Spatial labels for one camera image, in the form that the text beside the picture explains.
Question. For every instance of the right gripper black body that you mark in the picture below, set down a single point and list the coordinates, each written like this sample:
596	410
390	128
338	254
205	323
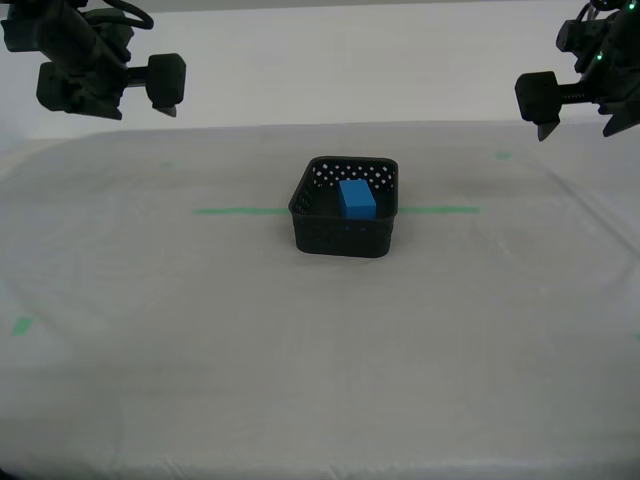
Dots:
622	62

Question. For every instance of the black perforated plastic basket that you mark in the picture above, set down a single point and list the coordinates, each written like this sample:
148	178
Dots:
345	237

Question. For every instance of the white woven table cover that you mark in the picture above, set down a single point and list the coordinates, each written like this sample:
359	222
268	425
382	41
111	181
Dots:
320	350

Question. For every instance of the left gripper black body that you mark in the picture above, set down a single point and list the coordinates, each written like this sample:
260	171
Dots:
97	75

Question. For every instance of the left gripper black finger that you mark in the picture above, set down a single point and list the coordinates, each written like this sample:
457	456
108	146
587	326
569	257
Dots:
55	87
167	80

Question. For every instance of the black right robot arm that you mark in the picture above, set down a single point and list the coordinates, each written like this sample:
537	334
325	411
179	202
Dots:
575	37

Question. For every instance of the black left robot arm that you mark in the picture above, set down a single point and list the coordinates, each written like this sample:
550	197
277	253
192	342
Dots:
55	30

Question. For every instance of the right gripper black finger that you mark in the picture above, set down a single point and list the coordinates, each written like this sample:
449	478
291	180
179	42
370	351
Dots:
537	97
625	117

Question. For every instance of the blue rectangular block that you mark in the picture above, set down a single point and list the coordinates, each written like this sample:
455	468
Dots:
356	200

